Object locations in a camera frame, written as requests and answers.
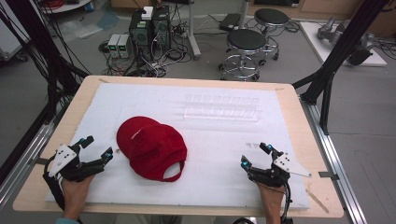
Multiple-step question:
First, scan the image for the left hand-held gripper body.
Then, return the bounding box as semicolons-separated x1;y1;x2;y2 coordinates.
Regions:
48;144;106;183

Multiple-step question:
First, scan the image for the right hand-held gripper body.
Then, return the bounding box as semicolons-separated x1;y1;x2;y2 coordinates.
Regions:
248;151;313;189

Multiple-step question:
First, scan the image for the red baseball cap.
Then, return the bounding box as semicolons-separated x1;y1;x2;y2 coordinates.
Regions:
116;115;189;183

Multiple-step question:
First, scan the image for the person's right hand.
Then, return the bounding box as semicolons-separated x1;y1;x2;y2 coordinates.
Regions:
256;183;286;216

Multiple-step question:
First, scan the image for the person's left hand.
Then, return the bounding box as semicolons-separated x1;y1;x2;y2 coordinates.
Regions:
61;175;94;216

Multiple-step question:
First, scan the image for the white table cloth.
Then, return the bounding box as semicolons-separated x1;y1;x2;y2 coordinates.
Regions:
44;81;311;212

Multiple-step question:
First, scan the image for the thin wooden stick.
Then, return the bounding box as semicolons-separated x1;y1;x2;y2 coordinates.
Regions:
305;189;330;215

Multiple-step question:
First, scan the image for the clear acrylic rack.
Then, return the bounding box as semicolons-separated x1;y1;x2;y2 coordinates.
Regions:
182;92;263;122

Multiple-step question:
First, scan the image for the grey power supply unit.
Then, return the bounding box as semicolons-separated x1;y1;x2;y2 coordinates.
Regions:
118;33;134;59
106;33;121;59

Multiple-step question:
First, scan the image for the black round stool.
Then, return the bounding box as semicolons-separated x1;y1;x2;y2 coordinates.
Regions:
253;7;291;62
219;28;269;82

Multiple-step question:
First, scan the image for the clear plastic sheet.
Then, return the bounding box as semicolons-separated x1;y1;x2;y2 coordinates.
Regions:
58;10;120;42

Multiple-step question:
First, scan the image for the white floor platform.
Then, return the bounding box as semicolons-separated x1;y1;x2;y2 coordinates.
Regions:
299;21;389;68

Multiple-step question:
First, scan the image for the black computer tower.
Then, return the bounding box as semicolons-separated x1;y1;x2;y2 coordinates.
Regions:
151;5;173;51
128;10;154;61

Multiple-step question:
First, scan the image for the black flat case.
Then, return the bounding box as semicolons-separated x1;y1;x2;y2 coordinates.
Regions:
219;12;243;32

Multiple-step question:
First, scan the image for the grey robot device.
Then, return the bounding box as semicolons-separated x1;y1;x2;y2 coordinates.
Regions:
317;16;376;67

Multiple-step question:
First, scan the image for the white round table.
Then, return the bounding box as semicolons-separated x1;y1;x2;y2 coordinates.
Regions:
39;0;95;15

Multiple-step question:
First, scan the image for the grey stand pole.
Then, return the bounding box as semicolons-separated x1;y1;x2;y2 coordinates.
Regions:
186;0;203;61

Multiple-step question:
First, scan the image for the white small box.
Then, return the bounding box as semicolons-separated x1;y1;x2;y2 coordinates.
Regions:
141;6;154;21

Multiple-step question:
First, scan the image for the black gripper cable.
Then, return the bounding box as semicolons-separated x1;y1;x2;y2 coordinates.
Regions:
42;162;67;213
279;182;295;224

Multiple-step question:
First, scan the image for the aluminium table rail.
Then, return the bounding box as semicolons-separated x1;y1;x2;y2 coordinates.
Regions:
0;119;55;204
299;94;369;224

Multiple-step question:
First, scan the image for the tangle of floor cables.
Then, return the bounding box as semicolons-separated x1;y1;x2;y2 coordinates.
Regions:
98;36;194;78

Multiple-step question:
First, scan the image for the black frame strut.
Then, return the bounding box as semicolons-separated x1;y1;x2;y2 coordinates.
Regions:
5;0;92;125
291;0;391;135

